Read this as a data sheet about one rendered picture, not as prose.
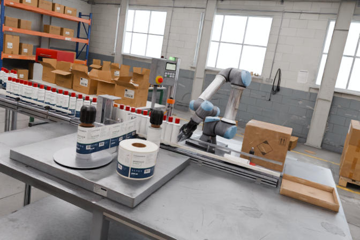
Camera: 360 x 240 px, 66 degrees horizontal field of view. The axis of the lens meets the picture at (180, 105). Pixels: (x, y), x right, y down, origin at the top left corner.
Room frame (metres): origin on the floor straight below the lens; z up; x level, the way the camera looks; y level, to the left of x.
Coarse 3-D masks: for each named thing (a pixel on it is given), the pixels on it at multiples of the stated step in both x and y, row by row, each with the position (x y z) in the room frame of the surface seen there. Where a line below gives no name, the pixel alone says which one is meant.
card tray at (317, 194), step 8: (288, 176) 1.72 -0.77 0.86; (288, 184) 1.64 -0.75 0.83; (296, 184) 1.66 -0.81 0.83; (304, 184) 1.68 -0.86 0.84; (312, 184) 1.66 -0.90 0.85; (320, 184) 1.64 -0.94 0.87; (280, 192) 1.49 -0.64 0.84; (288, 192) 1.48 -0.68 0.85; (296, 192) 1.46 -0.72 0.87; (304, 192) 1.56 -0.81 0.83; (312, 192) 1.58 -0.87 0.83; (320, 192) 1.59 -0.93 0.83; (328, 192) 1.61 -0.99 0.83; (304, 200) 1.44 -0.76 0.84; (312, 200) 1.43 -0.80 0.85; (320, 200) 1.41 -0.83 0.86; (328, 200) 1.50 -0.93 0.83; (336, 200) 1.46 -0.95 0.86; (328, 208) 1.40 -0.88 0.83; (336, 208) 1.38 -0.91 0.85
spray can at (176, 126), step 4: (176, 120) 1.89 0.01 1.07; (176, 124) 1.88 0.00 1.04; (172, 128) 1.89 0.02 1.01; (176, 128) 1.88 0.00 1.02; (172, 132) 1.88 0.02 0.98; (176, 132) 1.88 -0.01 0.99; (172, 136) 1.88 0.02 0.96; (176, 136) 1.88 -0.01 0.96; (172, 140) 1.88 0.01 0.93; (176, 140) 1.88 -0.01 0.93
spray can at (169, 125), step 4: (168, 120) 1.91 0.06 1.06; (172, 120) 1.91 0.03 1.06; (168, 124) 1.89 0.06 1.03; (172, 124) 1.90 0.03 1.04; (168, 128) 1.89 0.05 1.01; (168, 132) 1.89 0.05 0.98; (164, 136) 1.90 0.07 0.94; (168, 136) 1.89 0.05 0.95; (168, 140) 1.89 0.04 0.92; (164, 144) 1.89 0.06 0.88
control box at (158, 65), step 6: (156, 60) 1.98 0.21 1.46; (162, 60) 1.99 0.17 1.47; (168, 60) 2.02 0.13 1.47; (156, 66) 1.97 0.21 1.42; (162, 66) 1.99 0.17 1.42; (150, 72) 2.04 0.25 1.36; (156, 72) 1.97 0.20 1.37; (162, 72) 2.00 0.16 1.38; (174, 72) 2.05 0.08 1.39; (150, 78) 2.03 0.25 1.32; (156, 78) 1.97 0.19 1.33; (162, 78) 2.00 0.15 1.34; (168, 78) 2.03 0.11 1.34; (174, 78) 2.05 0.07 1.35; (156, 84) 1.98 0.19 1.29; (162, 84) 2.00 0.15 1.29; (168, 84) 2.03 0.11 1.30
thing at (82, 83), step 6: (78, 66) 4.16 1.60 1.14; (84, 66) 4.26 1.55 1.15; (78, 72) 3.96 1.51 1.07; (84, 72) 3.87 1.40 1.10; (90, 72) 4.34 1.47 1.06; (96, 72) 4.30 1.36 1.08; (78, 78) 4.04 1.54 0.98; (84, 78) 3.98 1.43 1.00; (90, 78) 3.93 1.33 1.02; (96, 78) 4.03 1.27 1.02; (78, 84) 4.04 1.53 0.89; (84, 84) 3.98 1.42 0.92; (90, 84) 3.94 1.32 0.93; (96, 84) 4.03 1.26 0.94; (78, 90) 4.03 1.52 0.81; (84, 90) 3.97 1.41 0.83; (90, 90) 3.95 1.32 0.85; (96, 90) 4.07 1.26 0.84
